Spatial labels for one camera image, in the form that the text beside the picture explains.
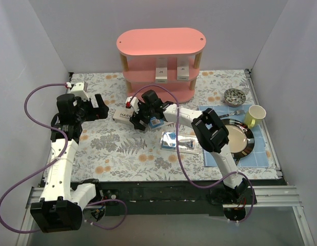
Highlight yellow ceramic mug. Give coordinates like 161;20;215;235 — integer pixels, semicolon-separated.
244;105;266;129

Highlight white Harry's razor box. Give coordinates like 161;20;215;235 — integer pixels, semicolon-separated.
112;109;133;125

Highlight pink three-tier wooden shelf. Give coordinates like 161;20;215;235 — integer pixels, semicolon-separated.
116;27;206;103

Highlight dark rimmed cream plate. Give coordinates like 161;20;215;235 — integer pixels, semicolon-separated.
222;118;255;159

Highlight slim white H razor box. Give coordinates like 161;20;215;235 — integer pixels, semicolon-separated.
155;57;168;84

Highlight floral patterned ceramic bowl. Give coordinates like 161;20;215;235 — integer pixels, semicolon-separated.
224;88;246;108

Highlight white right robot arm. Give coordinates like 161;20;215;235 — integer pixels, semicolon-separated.
126;90;249;204

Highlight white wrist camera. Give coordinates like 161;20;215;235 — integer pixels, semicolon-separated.
66;82;89;101
126;96;139;113

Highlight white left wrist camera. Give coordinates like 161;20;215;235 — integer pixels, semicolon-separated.
66;82;89;101

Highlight metal fork dark handle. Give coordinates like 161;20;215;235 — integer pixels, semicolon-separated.
219;110;244;118

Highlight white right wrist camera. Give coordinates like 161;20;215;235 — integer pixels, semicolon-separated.
126;96;139;113

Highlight floral patterned tablecloth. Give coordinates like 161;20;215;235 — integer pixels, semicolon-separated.
44;69;280;182

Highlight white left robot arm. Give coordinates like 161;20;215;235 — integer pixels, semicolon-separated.
30;93;109;233

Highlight blue checkered cloth napkin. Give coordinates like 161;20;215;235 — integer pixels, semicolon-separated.
209;105;269;168

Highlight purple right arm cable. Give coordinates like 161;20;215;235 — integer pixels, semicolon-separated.
129;85;256;222

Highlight Gillette razor blister pack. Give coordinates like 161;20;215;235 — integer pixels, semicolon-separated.
148;117;173;129
160;132;201;155

